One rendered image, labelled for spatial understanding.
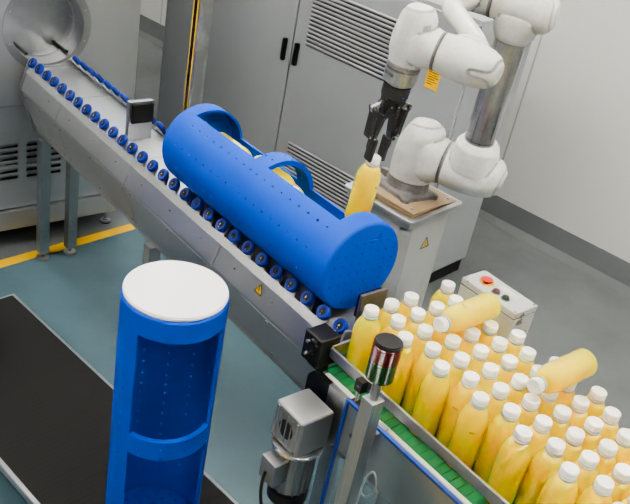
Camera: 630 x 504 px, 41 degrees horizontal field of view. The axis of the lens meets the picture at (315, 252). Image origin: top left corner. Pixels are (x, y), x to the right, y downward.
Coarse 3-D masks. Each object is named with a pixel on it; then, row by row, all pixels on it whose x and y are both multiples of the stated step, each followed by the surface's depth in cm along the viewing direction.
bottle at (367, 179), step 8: (360, 168) 235; (368, 168) 234; (376, 168) 234; (360, 176) 235; (368, 176) 234; (376, 176) 234; (360, 184) 235; (368, 184) 234; (376, 184) 235; (352, 192) 239; (360, 192) 236; (368, 192) 236; (376, 192) 239; (352, 200) 239; (360, 200) 237; (368, 200) 238; (352, 208) 240; (360, 208) 239; (368, 208) 240
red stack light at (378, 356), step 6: (372, 348) 178; (378, 348) 176; (402, 348) 178; (372, 354) 178; (378, 354) 177; (384, 354) 176; (390, 354) 176; (396, 354) 176; (372, 360) 178; (378, 360) 177; (384, 360) 177; (390, 360) 177; (396, 360) 177; (384, 366) 177; (390, 366) 177
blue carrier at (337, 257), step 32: (192, 128) 272; (224, 128) 293; (192, 160) 268; (224, 160) 259; (256, 160) 254; (288, 160) 255; (224, 192) 257; (256, 192) 247; (288, 192) 242; (256, 224) 247; (288, 224) 237; (320, 224) 231; (352, 224) 228; (384, 224) 233; (288, 256) 238; (320, 256) 227; (352, 256) 230; (384, 256) 240; (320, 288) 230; (352, 288) 238
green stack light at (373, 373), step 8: (368, 360) 181; (368, 368) 180; (376, 368) 178; (384, 368) 178; (392, 368) 178; (368, 376) 181; (376, 376) 179; (384, 376) 179; (392, 376) 180; (376, 384) 180; (384, 384) 180
